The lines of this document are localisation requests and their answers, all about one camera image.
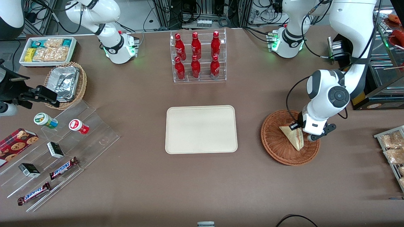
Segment red soda bottle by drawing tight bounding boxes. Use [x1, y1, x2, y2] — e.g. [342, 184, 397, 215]
[210, 54, 220, 79]
[191, 32, 202, 59]
[175, 56, 186, 80]
[175, 33, 187, 60]
[211, 31, 221, 57]
[191, 55, 201, 79]

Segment small black box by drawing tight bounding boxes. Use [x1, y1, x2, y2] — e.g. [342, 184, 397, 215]
[18, 163, 41, 178]
[46, 142, 64, 159]

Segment stack of foil trays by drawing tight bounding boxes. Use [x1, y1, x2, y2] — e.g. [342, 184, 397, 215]
[48, 66, 80, 103]

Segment Snickers chocolate bar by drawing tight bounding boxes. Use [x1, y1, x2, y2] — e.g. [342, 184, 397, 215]
[17, 182, 51, 206]
[49, 156, 79, 180]

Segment white plastic bin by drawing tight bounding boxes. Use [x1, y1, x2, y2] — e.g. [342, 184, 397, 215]
[19, 36, 78, 68]

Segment light wicker basket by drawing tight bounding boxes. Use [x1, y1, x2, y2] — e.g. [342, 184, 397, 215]
[44, 61, 87, 110]

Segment small clear cracker bag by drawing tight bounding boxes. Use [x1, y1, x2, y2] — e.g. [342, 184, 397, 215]
[44, 38, 64, 48]

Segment grey wire rack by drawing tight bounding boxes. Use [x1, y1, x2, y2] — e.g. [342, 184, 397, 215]
[374, 125, 404, 193]

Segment red plaid cookie box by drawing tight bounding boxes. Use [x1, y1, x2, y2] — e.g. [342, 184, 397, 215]
[0, 128, 39, 167]

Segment clear acrylic bottle rack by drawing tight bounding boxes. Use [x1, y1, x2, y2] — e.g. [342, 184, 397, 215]
[170, 28, 227, 83]

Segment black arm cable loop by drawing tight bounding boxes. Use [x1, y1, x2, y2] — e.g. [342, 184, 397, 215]
[286, 75, 313, 126]

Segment large clear cracker bag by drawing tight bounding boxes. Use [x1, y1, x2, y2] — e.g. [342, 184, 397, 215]
[33, 46, 70, 62]

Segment brown wicker basket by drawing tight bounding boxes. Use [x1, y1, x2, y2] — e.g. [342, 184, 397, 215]
[261, 109, 320, 166]

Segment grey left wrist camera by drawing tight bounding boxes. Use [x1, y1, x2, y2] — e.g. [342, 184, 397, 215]
[307, 124, 337, 142]

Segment triangle sandwich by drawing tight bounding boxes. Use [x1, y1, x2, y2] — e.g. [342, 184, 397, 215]
[279, 125, 305, 151]

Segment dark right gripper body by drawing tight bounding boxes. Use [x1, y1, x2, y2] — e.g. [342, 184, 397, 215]
[0, 61, 30, 103]

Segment grey metal box green edge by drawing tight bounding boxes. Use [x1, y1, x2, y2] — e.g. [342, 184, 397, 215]
[327, 36, 351, 61]

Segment clear acrylic stepped stand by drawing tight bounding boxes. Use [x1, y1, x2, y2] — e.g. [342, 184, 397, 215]
[0, 100, 121, 212]

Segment black table cable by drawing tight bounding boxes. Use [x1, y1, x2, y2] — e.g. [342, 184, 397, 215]
[275, 214, 319, 227]

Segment red jar white lid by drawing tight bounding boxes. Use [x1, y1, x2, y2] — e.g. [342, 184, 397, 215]
[68, 119, 90, 135]

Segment cream plastic tray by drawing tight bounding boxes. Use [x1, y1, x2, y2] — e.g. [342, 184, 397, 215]
[165, 105, 238, 154]

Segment green jar white lid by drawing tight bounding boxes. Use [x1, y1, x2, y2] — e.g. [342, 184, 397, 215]
[33, 113, 58, 129]

